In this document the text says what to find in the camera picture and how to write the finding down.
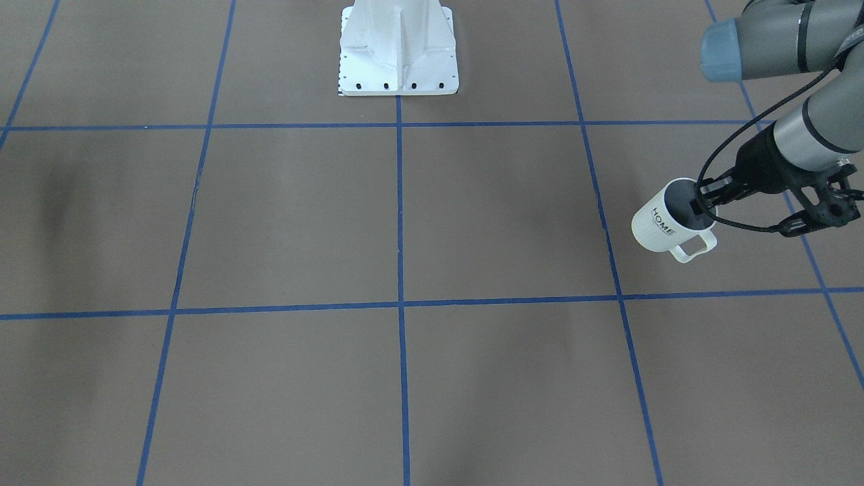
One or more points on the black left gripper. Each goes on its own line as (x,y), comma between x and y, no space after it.
(757,162)

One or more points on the white ribbed mug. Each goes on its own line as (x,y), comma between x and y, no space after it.
(672,222)

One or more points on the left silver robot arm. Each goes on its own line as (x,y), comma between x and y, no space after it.
(805,147)

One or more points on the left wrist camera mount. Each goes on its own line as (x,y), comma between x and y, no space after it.
(826,197)

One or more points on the white camera stand pedestal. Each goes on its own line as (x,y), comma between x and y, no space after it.
(397,48)

